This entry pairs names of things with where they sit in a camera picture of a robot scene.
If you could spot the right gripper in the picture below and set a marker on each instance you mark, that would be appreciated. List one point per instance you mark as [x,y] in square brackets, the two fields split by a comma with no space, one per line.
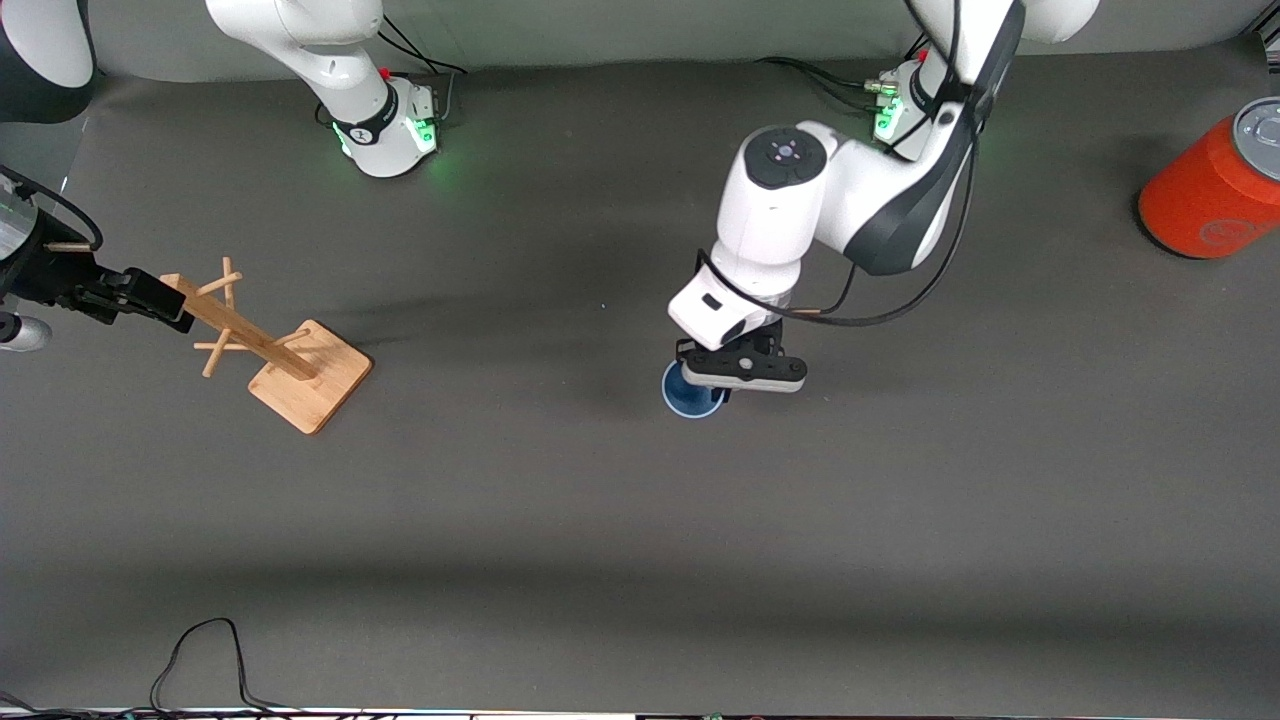
[45,272]

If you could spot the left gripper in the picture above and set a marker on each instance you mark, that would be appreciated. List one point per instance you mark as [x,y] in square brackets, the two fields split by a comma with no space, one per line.
[770,338]

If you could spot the light blue plastic cup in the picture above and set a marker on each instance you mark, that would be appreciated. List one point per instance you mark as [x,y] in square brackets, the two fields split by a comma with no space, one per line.
[690,405]

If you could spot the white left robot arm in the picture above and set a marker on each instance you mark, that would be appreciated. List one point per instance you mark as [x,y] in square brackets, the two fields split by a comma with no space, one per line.
[780,220]

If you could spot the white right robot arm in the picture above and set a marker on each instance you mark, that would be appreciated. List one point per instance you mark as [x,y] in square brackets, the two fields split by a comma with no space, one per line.
[330,60]

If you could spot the wooden mug tree stand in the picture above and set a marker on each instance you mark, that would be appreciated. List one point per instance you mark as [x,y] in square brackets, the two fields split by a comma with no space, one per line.
[310,385]

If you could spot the orange can with grey lid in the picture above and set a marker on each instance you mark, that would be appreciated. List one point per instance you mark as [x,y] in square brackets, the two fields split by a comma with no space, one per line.
[1210,190]

